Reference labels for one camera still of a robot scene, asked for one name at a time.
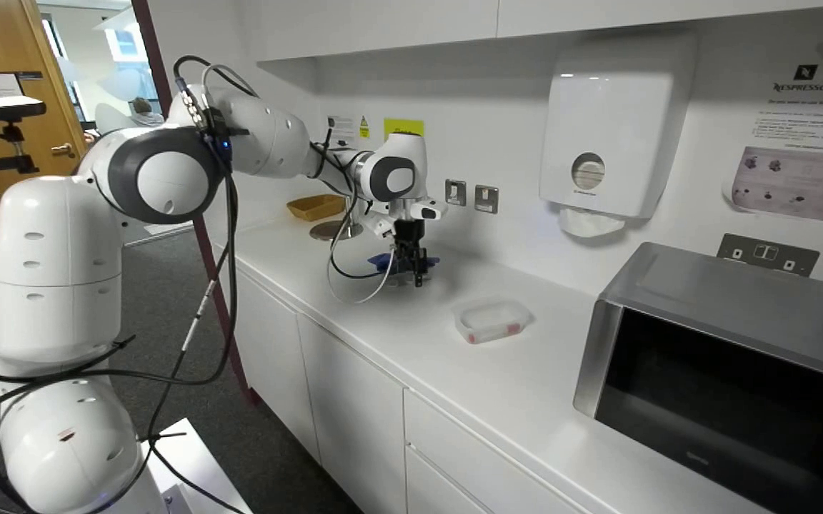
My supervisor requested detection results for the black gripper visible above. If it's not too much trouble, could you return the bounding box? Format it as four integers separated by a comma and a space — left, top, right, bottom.
384, 216, 442, 289

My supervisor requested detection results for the white robot base platform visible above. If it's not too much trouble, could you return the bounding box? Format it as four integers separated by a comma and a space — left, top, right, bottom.
139, 414, 253, 514

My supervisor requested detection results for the clear plastic bowl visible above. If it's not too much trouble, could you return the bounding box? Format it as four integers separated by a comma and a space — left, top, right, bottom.
453, 298, 537, 349

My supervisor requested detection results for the white base cabinet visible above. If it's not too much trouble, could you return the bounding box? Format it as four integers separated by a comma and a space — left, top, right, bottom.
229, 248, 643, 514

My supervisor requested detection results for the white paper towel dispenser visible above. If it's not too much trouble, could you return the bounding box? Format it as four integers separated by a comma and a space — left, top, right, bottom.
534, 35, 697, 244

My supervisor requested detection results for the white upper cabinet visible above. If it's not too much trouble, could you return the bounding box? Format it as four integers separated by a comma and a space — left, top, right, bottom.
236, 0, 823, 69

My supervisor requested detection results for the stainless steel microwave oven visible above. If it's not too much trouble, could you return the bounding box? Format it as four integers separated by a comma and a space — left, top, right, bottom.
570, 239, 823, 514

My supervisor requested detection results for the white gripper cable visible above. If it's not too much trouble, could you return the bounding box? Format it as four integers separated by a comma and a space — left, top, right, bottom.
324, 209, 403, 305

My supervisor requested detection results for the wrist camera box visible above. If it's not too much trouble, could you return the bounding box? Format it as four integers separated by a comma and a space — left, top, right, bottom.
393, 191, 442, 225

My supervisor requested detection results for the yellow wall label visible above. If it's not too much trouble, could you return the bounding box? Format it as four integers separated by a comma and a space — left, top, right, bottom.
379, 118, 429, 144

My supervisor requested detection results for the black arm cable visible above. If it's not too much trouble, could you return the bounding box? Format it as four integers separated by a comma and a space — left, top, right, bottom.
136, 51, 253, 452

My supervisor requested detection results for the steel double wall socket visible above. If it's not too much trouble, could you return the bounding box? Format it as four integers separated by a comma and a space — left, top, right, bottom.
713, 231, 823, 281

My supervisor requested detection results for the coffee capsule wall poster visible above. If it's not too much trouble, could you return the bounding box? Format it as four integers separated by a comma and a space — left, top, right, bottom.
716, 54, 823, 228

